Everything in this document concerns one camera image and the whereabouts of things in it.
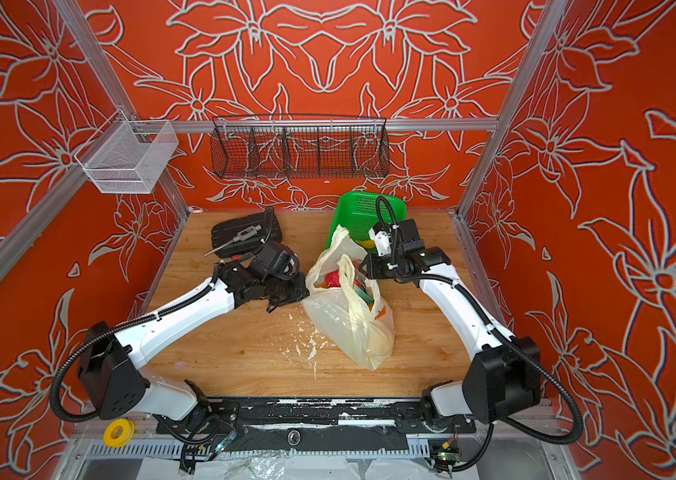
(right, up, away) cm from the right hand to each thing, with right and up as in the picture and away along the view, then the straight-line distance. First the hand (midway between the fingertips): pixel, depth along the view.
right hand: (361, 265), depth 80 cm
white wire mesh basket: (-73, +33, +12) cm, 81 cm away
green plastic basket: (+2, +18, +38) cm, 42 cm away
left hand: (-13, -6, -3) cm, 15 cm away
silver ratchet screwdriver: (-38, +10, +23) cm, 46 cm away
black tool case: (-47, +10, +26) cm, 55 cm away
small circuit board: (+19, -43, -12) cm, 49 cm away
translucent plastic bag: (-5, -10, -6) cm, 13 cm away
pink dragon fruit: (-8, -5, +7) cm, 12 cm away
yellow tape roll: (-60, -40, -9) cm, 73 cm away
